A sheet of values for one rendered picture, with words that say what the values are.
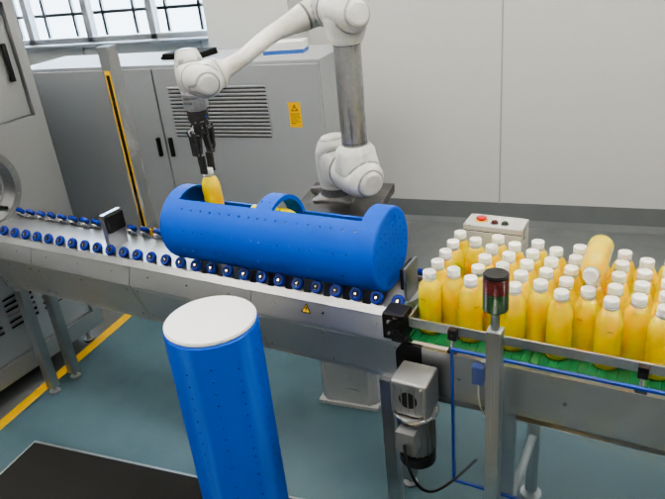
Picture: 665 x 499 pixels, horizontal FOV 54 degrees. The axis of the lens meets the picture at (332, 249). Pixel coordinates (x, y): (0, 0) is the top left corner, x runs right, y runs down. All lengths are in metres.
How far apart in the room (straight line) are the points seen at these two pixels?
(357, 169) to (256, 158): 1.56
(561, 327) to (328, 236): 0.75
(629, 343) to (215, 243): 1.36
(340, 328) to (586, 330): 0.78
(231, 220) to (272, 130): 1.63
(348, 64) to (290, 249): 0.70
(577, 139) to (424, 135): 1.06
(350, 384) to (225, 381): 1.27
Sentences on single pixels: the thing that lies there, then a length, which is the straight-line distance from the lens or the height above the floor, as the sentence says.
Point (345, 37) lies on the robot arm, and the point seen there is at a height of 1.71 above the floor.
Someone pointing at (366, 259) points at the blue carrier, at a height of 1.12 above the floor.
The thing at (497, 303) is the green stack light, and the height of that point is 1.19.
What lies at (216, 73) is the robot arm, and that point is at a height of 1.66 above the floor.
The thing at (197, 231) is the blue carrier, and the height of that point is 1.13.
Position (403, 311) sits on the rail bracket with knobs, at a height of 1.00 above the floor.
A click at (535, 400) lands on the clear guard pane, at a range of 1.89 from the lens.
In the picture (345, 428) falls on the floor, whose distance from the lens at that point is 3.08.
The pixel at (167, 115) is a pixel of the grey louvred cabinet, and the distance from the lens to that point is 4.16.
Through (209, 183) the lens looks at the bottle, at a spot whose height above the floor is 1.24.
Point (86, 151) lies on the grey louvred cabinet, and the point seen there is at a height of 0.90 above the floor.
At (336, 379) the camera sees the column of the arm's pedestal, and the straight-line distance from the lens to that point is 3.12.
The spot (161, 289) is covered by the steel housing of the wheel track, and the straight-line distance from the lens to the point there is 2.63.
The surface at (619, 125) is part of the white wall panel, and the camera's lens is 4.77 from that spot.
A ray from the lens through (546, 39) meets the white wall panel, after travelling 4.65.
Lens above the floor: 2.01
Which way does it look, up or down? 25 degrees down
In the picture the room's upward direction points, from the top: 6 degrees counter-clockwise
